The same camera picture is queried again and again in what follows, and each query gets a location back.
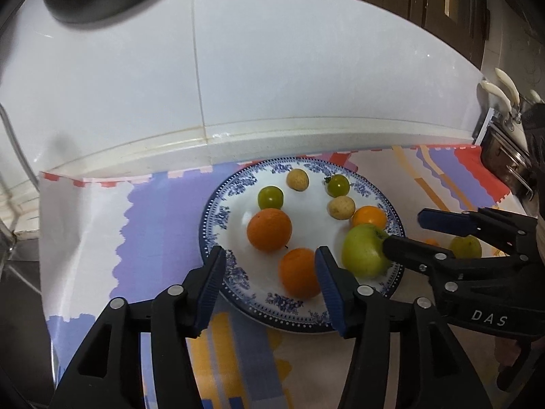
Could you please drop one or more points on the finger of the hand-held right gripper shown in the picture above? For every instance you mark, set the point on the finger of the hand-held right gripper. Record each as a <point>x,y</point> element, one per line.
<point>443,220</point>
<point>408,252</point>

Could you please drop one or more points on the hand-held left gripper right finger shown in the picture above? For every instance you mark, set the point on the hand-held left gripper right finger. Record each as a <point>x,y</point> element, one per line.
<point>334,298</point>

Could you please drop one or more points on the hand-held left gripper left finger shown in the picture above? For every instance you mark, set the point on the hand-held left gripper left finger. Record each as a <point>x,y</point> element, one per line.
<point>210,289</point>

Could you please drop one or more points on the green apple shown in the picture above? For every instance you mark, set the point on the green apple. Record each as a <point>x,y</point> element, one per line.
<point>364,249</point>

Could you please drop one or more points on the brown longan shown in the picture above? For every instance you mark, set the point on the brown longan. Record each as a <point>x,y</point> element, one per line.
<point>297,179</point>
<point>340,207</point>

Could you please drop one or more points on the large orange mandarin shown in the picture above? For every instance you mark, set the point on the large orange mandarin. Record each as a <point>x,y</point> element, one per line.
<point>269,230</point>

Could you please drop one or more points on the blue rimmed white plate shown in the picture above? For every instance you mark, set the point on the blue rimmed white plate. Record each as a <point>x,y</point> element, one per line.
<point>238,204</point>

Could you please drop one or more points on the green tomato with stem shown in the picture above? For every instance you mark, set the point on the green tomato with stem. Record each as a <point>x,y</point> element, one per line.
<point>337,185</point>

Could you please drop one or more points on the yellow-green apple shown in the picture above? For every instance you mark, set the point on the yellow-green apple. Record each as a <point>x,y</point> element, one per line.
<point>466,247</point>

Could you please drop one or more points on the colourful patterned tablecloth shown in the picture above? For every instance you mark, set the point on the colourful patterned tablecloth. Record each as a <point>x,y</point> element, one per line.
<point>149,230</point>

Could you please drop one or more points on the steel kitchen sink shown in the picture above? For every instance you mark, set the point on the steel kitchen sink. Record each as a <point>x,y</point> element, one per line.
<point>21,306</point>

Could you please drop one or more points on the thin gooseneck faucet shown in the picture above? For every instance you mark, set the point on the thin gooseneck faucet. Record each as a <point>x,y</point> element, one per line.
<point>17,145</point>

